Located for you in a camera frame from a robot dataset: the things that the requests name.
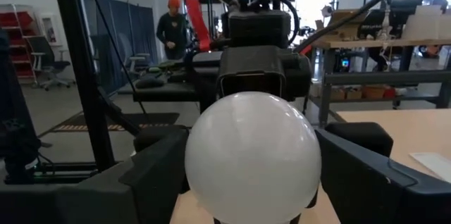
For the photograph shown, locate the white rectangular desk plate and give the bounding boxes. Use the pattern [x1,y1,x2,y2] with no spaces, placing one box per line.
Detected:
[409,151,451,184]

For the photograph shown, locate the black office chair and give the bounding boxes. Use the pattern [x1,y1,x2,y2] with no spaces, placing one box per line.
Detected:
[27,35,77,92]

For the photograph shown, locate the dark blue partition curtain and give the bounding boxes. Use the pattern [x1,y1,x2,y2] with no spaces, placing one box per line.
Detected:
[82,0,159,94]

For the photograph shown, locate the black camera cable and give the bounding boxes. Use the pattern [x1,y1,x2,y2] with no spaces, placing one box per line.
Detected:
[276,0,301,47]
[294,0,415,54]

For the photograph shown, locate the person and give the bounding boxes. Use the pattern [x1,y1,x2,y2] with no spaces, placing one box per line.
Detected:
[156,0,188,61]

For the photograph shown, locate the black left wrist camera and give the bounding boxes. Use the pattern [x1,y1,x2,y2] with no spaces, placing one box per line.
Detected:
[228,8,292,48]

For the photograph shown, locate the black floor mat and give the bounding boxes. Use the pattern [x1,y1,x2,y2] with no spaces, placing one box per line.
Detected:
[38,112,180,137]

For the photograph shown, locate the brown cardboard box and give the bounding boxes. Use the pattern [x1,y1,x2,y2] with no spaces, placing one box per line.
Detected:
[315,8,364,40]

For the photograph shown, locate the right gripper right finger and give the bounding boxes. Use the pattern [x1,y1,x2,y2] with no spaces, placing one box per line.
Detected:
[314,121,451,224]

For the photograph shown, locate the black low table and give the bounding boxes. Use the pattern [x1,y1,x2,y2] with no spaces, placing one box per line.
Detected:
[118,49,221,104]

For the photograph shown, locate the framed wall poster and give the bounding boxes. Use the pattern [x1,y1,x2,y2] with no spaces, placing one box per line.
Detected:
[40,14,61,47]

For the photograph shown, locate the black left camera cable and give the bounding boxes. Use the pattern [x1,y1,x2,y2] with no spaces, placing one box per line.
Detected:
[276,0,301,47]

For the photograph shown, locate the black aluminium table frame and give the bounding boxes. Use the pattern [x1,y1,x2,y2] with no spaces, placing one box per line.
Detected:
[35,0,142,185]

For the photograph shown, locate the red hanging strap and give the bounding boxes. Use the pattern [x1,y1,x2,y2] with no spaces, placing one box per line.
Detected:
[185,0,212,53]

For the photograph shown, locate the orange storage bins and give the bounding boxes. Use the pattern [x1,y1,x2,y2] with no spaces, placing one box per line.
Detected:
[329,85,397,101]

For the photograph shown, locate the white lightbulb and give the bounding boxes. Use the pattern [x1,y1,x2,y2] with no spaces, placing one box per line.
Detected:
[184,91,323,224]

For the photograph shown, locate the grey office chair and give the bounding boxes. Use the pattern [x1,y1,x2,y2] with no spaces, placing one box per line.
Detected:
[123,53,152,77]

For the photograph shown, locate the wooden workbench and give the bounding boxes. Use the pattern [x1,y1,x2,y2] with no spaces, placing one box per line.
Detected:
[311,37,451,128]

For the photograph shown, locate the beige wooden desk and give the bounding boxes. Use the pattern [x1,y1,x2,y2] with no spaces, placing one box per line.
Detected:
[336,108,451,182]

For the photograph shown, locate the white shelf red bins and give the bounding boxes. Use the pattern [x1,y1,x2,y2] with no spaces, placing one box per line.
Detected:
[0,4,36,84]

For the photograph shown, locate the white cardboard boxes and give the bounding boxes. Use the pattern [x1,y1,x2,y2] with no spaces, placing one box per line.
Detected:
[401,5,451,40]

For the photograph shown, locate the black right camera cable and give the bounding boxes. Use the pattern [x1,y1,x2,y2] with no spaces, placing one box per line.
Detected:
[294,0,415,54]

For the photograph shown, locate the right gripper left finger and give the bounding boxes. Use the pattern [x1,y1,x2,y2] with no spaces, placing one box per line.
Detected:
[0,125,191,224]

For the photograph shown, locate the thin black hanging cable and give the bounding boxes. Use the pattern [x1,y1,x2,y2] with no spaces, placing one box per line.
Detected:
[81,0,148,115]

